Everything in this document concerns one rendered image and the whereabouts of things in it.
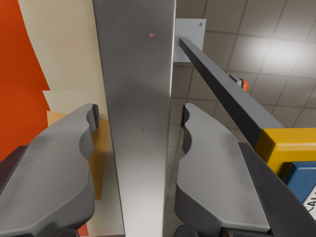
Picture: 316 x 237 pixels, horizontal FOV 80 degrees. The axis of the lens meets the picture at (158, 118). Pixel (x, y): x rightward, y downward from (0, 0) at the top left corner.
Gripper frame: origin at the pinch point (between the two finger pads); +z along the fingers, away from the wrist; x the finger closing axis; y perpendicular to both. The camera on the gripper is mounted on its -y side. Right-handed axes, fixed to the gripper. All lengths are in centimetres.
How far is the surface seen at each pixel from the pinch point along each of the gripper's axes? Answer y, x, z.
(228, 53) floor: 18, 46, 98
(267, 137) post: 5.8, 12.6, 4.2
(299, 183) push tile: 9.2, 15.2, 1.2
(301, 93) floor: 43, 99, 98
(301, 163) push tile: 7.0, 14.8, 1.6
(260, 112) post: 10.0, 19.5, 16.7
